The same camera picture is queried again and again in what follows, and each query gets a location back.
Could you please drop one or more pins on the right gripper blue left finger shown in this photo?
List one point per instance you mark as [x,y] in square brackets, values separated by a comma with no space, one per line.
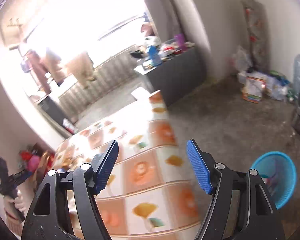
[102,165]

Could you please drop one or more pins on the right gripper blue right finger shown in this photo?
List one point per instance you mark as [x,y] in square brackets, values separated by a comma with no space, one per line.
[199,166]

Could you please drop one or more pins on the purple snack bag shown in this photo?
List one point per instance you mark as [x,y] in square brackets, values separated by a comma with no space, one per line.
[272,183]

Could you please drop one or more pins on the floor trash pile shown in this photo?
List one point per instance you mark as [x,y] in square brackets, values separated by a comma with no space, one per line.
[274,85]

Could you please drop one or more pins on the left white gloved hand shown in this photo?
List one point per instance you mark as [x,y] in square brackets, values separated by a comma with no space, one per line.
[16,202]

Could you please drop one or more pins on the patterned tablecloth table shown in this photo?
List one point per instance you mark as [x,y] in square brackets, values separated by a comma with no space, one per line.
[148,194]

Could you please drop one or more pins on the blue plastic mesh wastebasket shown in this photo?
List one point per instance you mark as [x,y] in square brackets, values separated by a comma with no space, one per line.
[279,175]

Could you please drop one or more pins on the grey cabinet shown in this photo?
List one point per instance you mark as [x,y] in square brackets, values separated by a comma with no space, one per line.
[176,77]

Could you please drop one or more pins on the beige hanging jacket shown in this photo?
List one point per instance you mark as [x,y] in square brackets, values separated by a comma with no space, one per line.
[81,67]

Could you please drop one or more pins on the white plastic bag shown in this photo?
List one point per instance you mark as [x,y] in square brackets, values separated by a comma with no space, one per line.
[241,60]

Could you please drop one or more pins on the blue detergent bottle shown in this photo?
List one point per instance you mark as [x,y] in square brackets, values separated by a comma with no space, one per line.
[154,56]

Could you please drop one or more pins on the purple cup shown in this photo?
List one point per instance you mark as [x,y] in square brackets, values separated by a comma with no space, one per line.
[180,40]

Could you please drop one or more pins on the folded patterned mat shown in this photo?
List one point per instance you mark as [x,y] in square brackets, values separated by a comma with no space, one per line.
[258,34]

